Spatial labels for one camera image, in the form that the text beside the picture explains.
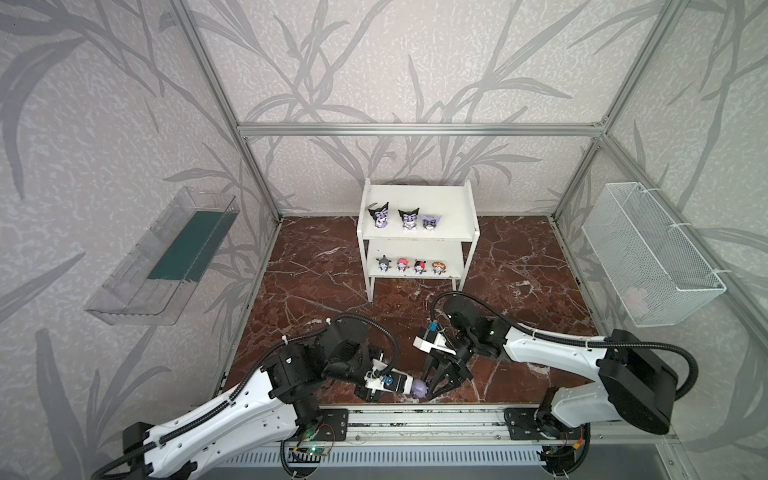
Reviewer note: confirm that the white two-tier shelf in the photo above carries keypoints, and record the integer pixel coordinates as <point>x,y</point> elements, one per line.
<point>453,242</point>

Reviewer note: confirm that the red black blue toy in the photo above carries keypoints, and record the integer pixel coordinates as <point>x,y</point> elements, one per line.
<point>420,267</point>

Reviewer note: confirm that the orange blue round toy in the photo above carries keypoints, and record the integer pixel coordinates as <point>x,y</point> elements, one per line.
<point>439,268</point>

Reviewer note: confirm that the white wire mesh basket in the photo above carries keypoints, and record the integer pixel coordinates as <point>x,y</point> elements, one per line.
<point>640,245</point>

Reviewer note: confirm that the purple hat figure toy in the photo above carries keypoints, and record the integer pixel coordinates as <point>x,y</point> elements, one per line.
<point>420,389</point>

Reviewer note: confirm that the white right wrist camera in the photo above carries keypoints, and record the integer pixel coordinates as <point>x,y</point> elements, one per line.
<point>431,339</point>

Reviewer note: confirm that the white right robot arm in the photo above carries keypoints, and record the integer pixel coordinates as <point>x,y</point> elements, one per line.
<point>627,379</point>

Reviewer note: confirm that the black purple figure toy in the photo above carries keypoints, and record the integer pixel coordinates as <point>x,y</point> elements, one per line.
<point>409,219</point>
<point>379,214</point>

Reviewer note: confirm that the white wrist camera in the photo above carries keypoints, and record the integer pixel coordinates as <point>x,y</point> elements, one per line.
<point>399,382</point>
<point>431,339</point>

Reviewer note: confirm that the purple winged figure toy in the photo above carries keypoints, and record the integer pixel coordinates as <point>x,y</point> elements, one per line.
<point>430,223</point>

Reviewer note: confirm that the clear plastic wall bin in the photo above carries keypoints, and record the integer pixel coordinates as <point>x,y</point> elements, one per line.
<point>153,284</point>

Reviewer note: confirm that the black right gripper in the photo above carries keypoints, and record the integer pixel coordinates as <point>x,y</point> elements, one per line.
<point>444,359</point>

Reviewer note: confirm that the pink toy in basket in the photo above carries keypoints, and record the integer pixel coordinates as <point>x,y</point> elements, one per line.
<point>636,301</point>

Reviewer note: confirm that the aluminium frame horizontal bar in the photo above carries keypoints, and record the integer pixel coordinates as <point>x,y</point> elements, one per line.
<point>248,130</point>

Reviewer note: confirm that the grey blue penguin toy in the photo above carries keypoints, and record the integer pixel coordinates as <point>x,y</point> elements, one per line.
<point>384,263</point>

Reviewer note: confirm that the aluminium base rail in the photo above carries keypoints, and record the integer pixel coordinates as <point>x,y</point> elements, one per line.
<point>441,424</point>

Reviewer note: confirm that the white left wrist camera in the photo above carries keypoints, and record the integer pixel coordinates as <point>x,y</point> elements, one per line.
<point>399,382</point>

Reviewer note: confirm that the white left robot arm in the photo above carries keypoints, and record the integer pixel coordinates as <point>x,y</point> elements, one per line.
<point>274,402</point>

